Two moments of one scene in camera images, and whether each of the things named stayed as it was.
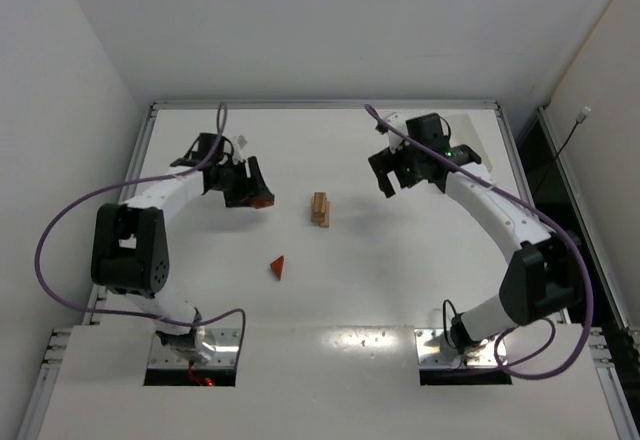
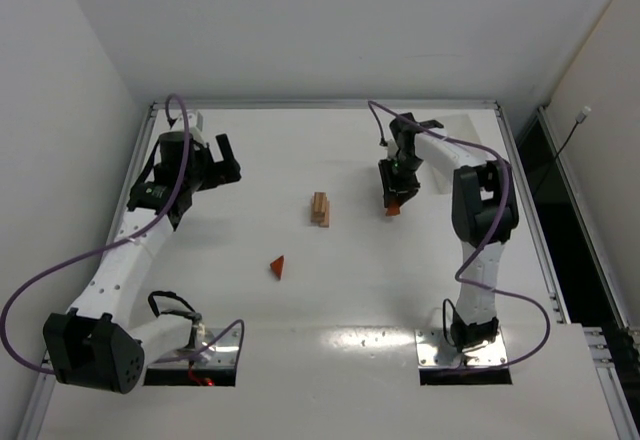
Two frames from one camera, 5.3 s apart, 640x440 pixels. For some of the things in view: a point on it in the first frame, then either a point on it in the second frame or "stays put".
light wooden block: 320,209 stays put
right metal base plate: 435,347 stays put
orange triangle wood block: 277,265 stays put
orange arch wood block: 263,202 → 393,210
